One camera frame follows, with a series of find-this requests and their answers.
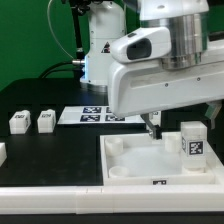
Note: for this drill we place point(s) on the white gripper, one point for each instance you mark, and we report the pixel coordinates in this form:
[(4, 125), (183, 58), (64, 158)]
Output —
[(137, 83)]

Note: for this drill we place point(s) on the white square tabletop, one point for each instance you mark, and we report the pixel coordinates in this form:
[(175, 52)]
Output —
[(138, 159)]

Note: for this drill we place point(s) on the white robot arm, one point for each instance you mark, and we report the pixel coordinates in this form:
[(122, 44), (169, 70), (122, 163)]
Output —
[(168, 62)]

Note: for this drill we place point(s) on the white sheet with markers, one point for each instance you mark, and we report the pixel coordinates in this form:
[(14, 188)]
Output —
[(93, 114)]

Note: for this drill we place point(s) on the white left fence stub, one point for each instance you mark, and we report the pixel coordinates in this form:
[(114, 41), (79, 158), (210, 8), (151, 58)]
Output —
[(3, 154)]

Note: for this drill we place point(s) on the white front fence wall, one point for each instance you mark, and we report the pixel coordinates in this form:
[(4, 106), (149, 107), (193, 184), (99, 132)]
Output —
[(111, 199)]

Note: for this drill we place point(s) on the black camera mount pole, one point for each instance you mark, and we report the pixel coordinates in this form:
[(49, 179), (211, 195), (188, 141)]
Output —
[(78, 8)]

